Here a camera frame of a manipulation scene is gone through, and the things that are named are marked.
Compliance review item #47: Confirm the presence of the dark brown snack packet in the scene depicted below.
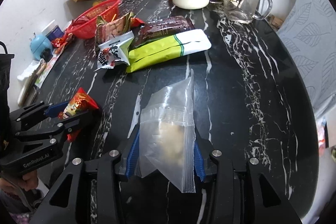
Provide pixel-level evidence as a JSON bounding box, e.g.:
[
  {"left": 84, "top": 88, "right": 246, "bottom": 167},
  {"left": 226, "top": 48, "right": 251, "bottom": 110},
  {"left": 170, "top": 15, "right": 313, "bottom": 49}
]
[{"left": 129, "top": 15, "right": 195, "bottom": 50}]

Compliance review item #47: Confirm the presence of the brown nut snack packet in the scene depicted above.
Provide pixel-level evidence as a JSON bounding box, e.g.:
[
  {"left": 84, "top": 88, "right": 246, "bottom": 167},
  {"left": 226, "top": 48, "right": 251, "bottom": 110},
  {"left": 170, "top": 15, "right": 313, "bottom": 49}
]
[{"left": 95, "top": 12, "right": 134, "bottom": 45}]

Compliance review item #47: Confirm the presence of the clear zip bag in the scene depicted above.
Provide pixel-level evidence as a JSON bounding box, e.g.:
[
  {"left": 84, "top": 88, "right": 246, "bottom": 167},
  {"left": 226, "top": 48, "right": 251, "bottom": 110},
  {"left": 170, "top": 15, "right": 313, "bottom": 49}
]
[{"left": 139, "top": 73, "right": 196, "bottom": 193}]

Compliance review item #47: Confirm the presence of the white cushioned chair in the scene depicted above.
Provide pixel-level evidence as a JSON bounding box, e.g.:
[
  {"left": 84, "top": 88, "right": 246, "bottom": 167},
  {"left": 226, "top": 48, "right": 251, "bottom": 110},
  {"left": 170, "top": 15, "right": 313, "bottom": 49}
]
[{"left": 277, "top": 0, "right": 335, "bottom": 119}]

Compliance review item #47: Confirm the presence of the red candy packet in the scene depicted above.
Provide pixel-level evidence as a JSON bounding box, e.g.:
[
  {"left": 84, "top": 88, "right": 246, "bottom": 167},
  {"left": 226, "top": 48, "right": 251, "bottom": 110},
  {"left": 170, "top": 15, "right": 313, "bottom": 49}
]
[{"left": 58, "top": 88, "right": 100, "bottom": 143}]

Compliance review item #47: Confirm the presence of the green white snack pouch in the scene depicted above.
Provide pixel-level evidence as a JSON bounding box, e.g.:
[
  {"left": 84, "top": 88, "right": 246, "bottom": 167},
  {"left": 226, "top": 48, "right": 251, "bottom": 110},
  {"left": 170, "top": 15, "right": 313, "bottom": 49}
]
[{"left": 126, "top": 29, "right": 211, "bottom": 73}]

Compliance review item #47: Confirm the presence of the red plastic basket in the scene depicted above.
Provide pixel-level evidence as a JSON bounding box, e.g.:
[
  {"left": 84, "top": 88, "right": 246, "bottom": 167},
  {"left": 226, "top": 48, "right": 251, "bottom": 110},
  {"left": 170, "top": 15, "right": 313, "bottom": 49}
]
[{"left": 66, "top": 0, "right": 121, "bottom": 39}]

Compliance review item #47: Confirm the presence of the colourful leaflet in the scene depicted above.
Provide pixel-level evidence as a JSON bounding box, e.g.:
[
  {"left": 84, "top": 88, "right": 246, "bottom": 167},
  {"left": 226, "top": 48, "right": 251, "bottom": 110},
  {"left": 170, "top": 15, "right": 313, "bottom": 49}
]
[{"left": 16, "top": 49, "right": 65, "bottom": 89}]

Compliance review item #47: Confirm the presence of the white peanut snack packet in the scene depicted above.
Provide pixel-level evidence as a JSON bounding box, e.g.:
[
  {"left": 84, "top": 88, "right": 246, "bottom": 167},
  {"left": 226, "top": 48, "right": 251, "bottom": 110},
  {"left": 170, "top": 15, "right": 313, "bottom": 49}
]
[{"left": 96, "top": 31, "right": 134, "bottom": 71}]

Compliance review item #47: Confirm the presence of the blue round gadget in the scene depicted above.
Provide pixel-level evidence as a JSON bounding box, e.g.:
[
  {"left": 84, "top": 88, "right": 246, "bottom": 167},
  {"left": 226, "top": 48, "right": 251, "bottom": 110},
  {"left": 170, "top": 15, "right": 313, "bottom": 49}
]
[{"left": 30, "top": 34, "right": 54, "bottom": 62}]

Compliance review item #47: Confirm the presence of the left hand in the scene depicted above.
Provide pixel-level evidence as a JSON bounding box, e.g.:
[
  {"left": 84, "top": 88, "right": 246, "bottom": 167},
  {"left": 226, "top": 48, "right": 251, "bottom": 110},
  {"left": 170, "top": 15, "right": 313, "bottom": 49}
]
[{"left": 1, "top": 170, "right": 38, "bottom": 196}]

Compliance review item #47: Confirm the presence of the red snack packets pile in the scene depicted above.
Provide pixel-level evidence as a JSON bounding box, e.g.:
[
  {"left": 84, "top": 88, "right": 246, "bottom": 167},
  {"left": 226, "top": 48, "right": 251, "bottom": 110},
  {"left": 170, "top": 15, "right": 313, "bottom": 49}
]
[{"left": 51, "top": 20, "right": 76, "bottom": 55}]

